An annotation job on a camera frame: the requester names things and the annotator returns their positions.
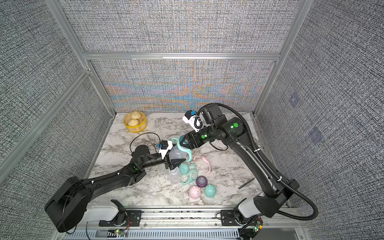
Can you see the clear bottle front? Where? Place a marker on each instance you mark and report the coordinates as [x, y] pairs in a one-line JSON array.
[[175, 176]]

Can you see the aluminium front rail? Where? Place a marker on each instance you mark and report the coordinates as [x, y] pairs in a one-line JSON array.
[[160, 217]]

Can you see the yellow steamer basket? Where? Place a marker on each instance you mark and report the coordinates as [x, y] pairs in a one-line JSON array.
[[136, 129]]

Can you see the mint bottle cap middle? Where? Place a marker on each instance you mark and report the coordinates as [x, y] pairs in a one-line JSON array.
[[184, 169]]

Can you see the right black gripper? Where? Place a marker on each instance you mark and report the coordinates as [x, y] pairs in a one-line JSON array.
[[192, 137]]

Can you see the mint bottle cap front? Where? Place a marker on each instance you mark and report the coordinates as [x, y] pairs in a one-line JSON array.
[[210, 191]]

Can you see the purple nipple collar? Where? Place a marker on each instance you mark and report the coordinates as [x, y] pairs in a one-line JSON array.
[[201, 181]]

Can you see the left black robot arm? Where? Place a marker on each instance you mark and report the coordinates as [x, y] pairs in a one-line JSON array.
[[71, 203]]

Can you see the pink bottle cap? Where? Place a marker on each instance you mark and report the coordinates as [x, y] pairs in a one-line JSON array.
[[194, 192]]

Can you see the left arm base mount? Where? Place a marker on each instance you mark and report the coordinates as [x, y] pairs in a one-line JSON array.
[[130, 217]]

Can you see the lower beige bun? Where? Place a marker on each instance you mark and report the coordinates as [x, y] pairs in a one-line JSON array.
[[133, 122]]

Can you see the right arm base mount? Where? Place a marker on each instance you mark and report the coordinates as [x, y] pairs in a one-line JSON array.
[[232, 218]]

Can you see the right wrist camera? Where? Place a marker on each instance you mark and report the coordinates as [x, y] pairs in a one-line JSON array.
[[193, 120]]

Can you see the clear baby bottle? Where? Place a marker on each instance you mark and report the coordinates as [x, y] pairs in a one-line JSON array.
[[178, 152]]

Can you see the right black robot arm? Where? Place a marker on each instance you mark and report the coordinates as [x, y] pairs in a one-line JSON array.
[[276, 188]]

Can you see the mint bottle cap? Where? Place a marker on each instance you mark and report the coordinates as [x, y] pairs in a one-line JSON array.
[[184, 169], [210, 191]]

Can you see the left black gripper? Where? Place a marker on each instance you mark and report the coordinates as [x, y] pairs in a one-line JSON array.
[[170, 165]]

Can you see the beige bun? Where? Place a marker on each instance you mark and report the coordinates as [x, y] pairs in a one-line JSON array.
[[133, 122], [135, 115]]

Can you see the upper beige bun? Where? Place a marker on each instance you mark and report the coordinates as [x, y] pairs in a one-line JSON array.
[[135, 115]]

